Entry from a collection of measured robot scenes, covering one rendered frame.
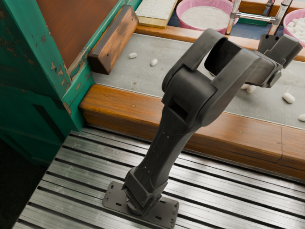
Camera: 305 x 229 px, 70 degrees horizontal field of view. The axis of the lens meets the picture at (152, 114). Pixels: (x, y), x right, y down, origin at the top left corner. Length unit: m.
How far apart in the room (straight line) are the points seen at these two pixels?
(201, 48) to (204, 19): 0.72
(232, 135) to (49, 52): 0.50
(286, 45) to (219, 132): 0.26
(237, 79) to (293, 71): 0.61
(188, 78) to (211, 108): 0.06
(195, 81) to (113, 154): 0.43
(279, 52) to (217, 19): 0.51
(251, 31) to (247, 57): 0.84
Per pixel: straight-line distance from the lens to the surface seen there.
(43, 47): 0.55
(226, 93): 0.32
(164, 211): 0.62
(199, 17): 1.08
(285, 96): 0.80
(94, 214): 0.66
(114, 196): 0.64
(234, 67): 0.33
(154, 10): 1.03
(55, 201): 0.70
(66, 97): 0.65
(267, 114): 0.75
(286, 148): 0.68
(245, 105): 0.75
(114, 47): 0.76
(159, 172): 0.44
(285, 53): 0.61
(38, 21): 0.54
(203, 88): 0.32
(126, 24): 0.84
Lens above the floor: 1.29
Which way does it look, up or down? 55 degrees down
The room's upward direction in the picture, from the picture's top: 2 degrees counter-clockwise
